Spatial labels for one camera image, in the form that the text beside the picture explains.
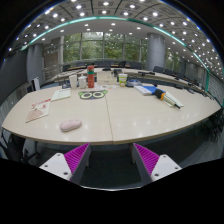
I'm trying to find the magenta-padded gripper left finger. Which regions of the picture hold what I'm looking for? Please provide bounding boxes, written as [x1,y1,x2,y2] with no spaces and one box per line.
[39,142,92,186]

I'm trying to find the black and yellow microphone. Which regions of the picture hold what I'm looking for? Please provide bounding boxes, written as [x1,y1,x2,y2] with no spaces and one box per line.
[154,88,182,110]

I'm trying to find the booklet with fan picture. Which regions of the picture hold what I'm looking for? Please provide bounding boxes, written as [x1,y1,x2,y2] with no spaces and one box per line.
[25,98,52,124]

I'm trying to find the long curved conference table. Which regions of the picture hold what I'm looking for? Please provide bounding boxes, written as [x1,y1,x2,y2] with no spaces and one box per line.
[53,66,208,94]

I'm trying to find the pink computer mouse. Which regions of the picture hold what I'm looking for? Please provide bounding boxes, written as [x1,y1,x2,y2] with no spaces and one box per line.
[59,119,83,133]

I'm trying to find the cat face mouse pad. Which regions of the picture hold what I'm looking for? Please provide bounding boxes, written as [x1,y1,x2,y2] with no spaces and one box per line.
[77,89,109,100]

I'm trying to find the blue and white book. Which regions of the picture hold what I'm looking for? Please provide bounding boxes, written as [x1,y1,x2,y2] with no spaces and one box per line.
[133,85,158,97]

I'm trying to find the dark office chairs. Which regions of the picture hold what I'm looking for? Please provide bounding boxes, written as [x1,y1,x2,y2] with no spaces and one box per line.
[63,59,208,91]

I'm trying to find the white printed paper document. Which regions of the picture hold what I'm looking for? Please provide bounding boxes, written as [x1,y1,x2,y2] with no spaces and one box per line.
[50,88,72,102]

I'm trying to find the white cardboard box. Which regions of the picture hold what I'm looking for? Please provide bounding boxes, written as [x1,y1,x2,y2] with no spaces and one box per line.
[96,71,118,86]

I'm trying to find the white lidded mug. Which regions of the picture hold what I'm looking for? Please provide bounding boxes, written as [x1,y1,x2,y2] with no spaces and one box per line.
[78,75,88,90]

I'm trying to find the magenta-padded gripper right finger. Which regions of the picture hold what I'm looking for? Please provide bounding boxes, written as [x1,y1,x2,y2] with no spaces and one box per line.
[131,142,183,186]

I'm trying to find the dark grey desk microphone unit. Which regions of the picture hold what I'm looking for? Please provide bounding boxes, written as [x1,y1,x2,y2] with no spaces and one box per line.
[125,79,144,88]

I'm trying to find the red drink bottle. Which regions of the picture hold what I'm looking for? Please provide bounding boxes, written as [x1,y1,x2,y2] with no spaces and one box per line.
[86,65,96,89]

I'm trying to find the printed paper cup with straw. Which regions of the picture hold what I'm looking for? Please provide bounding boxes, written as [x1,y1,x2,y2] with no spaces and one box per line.
[117,73,129,88]

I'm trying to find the ceiling lights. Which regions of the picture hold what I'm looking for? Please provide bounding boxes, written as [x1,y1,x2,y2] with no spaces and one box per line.
[8,0,224,78]

